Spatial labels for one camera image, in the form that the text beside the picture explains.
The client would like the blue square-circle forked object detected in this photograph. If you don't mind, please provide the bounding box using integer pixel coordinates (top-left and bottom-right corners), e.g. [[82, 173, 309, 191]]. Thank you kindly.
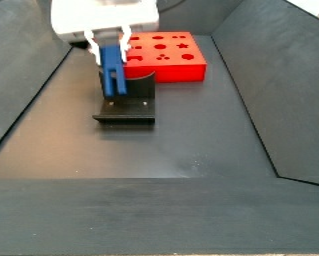
[[101, 45, 127, 97]]

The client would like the red shape-sorter fixture block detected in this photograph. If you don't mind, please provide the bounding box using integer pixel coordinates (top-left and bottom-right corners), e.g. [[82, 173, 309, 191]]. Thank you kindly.
[[125, 31, 208, 83]]

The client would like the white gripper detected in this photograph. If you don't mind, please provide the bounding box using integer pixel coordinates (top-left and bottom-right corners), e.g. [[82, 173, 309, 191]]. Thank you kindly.
[[51, 0, 160, 66]]

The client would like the black curved regrasp stand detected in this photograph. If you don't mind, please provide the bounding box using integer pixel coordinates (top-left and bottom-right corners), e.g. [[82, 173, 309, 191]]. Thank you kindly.
[[93, 73, 156, 124]]

